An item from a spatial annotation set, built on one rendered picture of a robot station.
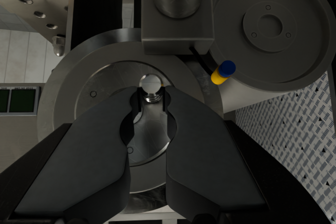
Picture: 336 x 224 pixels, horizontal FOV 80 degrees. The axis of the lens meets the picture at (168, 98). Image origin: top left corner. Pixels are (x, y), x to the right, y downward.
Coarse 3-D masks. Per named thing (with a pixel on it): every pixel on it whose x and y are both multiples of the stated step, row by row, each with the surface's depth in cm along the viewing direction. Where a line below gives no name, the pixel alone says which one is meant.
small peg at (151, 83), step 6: (144, 78) 12; (150, 78) 12; (156, 78) 12; (144, 84) 12; (150, 84) 12; (156, 84) 12; (162, 84) 12; (144, 90) 11; (150, 90) 12; (156, 90) 12; (144, 96) 12; (150, 96) 12; (156, 96) 12; (150, 102) 14
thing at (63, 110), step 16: (112, 48) 16; (128, 48) 16; (80, 64) 16; (96, 64) 16; (160, 64) 16; (176, 64) 16; (64, 80) 15; (80, 80) 15; (176, 80) 16; (192, 80) 16; (64, 96) 15; (192, 96) 16; (64, 112) 15; (160, 160) 15; (144, 176) 14; (160, 176) 14
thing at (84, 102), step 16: (112, 64) 15; (128, 64) 15; (144, 64) 15; (96, 80) 14; (112, 80) 14; (128, 80) 14; (80, 96) 14; (96, 96) 14; (80, 112) 14; (144, 112) 14; (160, 112) 14; (144, 128) 14; (160, 128) 14; (128, 144) 14; (144, 144) 14; (160, 144) 14; (144, 160) 14
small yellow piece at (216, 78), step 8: (192, 48) 14; (200, 64) 14; (224, 64) 11; (232, 64) 11; (208, 72) 14; (216, 72) 12; (224, 72) 11; (232, 72) 11; (216, 80) 12; (224, 80) 12
